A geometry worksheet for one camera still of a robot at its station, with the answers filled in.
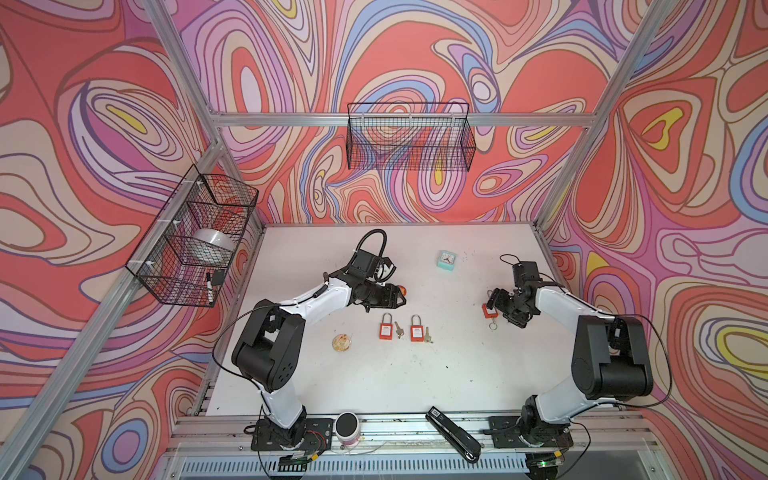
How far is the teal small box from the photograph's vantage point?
108cm

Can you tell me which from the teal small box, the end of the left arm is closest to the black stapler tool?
the end of the left arm

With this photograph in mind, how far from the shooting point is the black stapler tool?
69 centimetres

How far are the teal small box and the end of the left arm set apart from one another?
32 cm

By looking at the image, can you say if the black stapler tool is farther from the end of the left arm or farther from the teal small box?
the teal small box

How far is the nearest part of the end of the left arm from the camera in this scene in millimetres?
783
